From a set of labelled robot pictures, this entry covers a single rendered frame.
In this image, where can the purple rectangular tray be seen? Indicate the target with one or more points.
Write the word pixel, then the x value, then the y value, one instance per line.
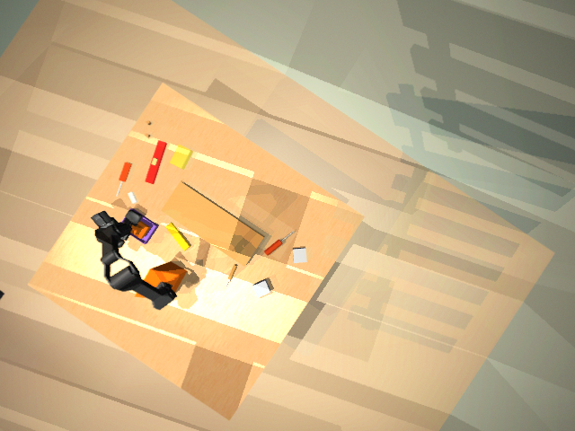
pixel 150 232

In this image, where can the yellow rectangular block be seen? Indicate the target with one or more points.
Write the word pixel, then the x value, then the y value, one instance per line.
pixel 181 156

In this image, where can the yellow flat bar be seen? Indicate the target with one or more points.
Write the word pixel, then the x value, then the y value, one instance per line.
pixel 177 236

